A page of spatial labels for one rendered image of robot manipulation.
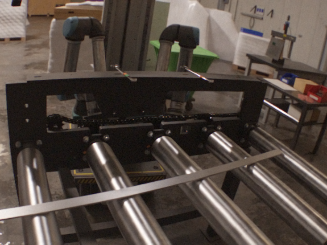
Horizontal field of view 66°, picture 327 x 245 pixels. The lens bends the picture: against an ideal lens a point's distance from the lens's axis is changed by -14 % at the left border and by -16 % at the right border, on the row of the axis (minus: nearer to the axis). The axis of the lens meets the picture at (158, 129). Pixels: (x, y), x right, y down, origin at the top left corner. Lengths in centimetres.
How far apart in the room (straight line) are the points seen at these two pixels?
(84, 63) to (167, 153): 353
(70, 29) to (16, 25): 756
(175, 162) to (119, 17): 117
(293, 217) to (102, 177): 71
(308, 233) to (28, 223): 92
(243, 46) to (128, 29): 608
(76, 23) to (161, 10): 336
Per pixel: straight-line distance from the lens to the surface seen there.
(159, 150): 125
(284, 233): 245
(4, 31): 918
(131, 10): 201
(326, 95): 372
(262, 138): 158
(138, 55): 202
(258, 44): 791
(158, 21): 490
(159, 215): 173
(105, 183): 100
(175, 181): 101
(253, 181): 122
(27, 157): 110
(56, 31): 462
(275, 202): 115
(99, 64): 168
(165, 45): 179
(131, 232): 83
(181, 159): 115
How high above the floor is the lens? 149
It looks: 25 degrees down
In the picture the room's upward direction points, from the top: 9 degrees clockwise
